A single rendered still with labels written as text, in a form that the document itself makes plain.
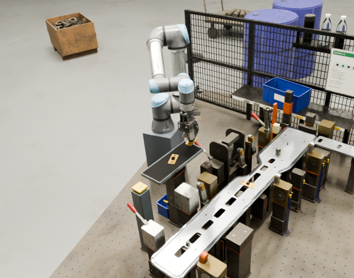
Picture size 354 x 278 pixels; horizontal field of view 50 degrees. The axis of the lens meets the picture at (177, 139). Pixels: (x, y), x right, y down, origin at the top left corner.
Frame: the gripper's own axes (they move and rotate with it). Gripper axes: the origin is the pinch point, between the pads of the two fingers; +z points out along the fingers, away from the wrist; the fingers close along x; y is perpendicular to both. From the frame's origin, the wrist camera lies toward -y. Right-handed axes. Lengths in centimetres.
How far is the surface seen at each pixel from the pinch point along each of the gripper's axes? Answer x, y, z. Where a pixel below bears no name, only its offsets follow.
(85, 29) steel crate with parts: -395, -311, 79
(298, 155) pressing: 48, -43, 25
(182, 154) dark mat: -3.7, 4.9, 8.9
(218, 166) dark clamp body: 14.1, -3.5, 16.9
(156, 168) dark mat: -9.6, 21.5, 8.8
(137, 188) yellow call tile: -9.2, 39.5, 8.8
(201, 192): 14.9, 17.6, 18.9
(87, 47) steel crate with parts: -396, -309, 110
